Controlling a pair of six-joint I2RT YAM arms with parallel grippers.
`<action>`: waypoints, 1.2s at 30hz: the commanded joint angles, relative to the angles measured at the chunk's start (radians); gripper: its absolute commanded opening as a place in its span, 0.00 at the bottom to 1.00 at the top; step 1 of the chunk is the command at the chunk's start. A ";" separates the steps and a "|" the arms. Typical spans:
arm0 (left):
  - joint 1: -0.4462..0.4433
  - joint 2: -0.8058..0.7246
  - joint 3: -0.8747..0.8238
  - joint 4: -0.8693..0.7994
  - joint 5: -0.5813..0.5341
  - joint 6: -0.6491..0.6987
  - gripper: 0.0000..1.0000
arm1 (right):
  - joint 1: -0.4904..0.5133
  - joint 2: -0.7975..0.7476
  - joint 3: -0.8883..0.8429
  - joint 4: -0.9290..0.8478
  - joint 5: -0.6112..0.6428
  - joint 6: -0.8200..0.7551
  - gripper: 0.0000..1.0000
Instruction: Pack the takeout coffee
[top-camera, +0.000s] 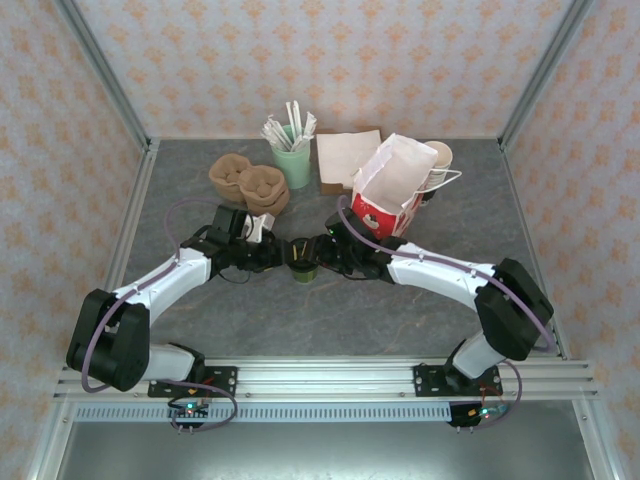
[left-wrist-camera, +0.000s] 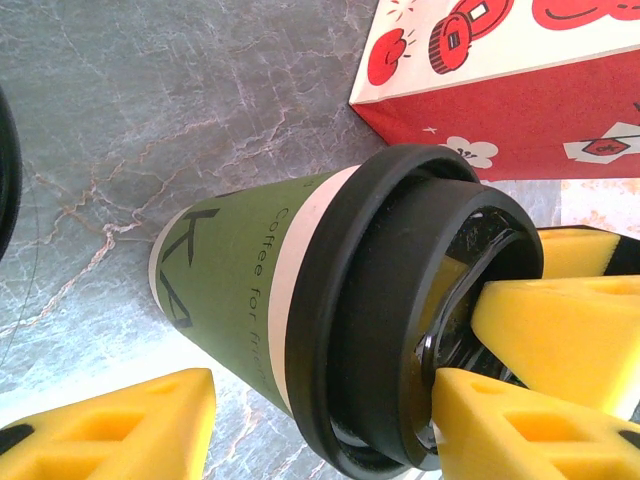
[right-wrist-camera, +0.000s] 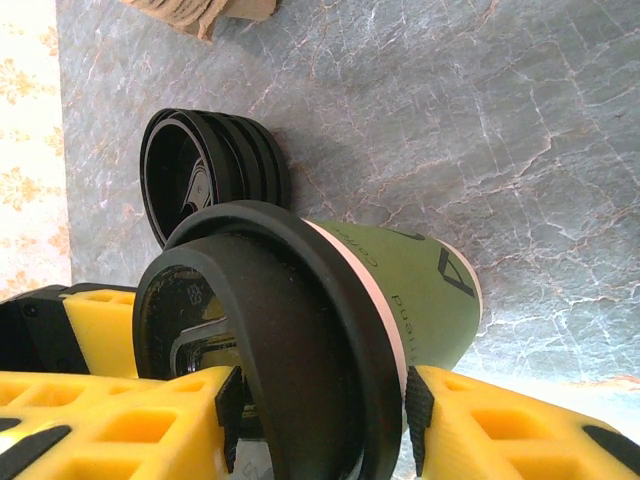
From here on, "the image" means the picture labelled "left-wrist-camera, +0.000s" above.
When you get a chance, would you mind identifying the red and white paper bag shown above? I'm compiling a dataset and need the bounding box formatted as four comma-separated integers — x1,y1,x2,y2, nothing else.
348,0,640,182

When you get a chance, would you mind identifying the stack of black lids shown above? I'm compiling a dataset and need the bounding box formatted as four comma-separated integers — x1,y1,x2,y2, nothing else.
0,84,24,264

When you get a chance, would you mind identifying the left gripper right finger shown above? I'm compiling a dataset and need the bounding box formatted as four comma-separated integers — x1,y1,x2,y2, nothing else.
432,367,640,480

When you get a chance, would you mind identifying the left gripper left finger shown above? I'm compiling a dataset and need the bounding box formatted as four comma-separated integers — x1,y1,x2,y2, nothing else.
0,367,217,480

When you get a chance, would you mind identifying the green paper coffee cup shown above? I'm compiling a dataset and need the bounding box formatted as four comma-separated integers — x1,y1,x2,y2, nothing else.
148,164,362,419

